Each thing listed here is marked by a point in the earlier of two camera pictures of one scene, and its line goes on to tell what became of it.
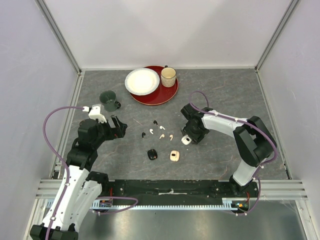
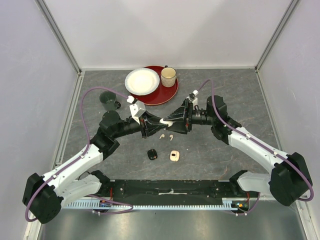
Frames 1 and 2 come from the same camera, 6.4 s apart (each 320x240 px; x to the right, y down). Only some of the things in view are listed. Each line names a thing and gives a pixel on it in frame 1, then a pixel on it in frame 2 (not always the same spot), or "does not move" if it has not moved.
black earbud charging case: (152, 154) does not move
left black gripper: (117, 132) → (151, 128)
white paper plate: (141, 81) does not move
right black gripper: (196, 138) → (180, 126)
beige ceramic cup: (168, 76) does not move
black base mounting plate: (172, 192) does not move
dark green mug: (107, 98) does not move
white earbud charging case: (186, 139) → (170, 123)
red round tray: (161, 95) does not move
